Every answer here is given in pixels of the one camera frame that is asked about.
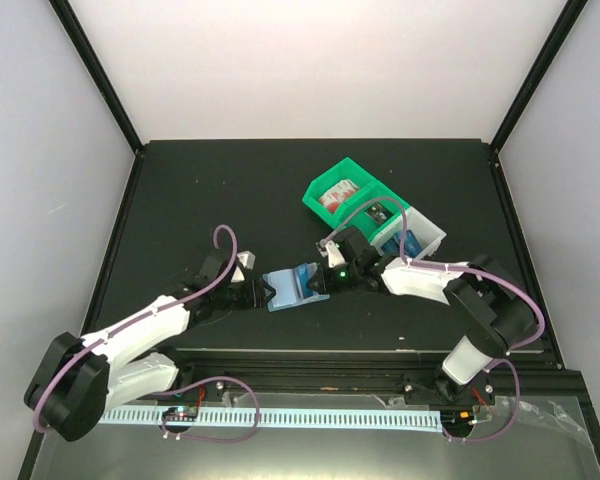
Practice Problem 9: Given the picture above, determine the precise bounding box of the blue leather card holder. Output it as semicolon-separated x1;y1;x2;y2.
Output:
262;266;330;312

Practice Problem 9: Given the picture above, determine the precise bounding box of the blue credit card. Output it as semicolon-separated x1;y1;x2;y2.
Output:
295;263;316;299

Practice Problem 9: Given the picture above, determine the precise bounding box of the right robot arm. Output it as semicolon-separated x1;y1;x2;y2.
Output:
306;227;546;403

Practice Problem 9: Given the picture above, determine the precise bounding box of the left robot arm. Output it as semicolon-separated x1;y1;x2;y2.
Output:
24;252;276;441

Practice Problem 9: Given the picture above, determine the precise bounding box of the blue card stack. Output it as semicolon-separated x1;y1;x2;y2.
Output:
382;229;423;258

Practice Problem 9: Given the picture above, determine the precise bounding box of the black card in bin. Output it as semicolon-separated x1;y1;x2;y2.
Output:
365;202;393;226

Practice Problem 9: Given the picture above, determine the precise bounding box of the red white card stack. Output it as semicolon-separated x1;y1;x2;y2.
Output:
318;179;359;214

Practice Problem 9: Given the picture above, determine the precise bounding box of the white plastic bin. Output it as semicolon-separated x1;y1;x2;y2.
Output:
370;206;446;260

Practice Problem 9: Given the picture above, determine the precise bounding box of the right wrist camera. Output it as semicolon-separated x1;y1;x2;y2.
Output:
321;240;346;269

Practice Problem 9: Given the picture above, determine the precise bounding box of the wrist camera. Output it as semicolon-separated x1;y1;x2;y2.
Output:
321;240;346;269
231;250;256;284

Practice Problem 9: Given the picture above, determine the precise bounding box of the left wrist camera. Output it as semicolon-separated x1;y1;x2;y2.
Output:
231;250;256;284

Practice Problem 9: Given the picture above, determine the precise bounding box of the black aluminium frame rail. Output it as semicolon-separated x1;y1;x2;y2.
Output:
54;349;589;396

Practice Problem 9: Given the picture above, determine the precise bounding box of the white slotted cable duct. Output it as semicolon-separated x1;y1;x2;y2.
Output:
100;405;443;433

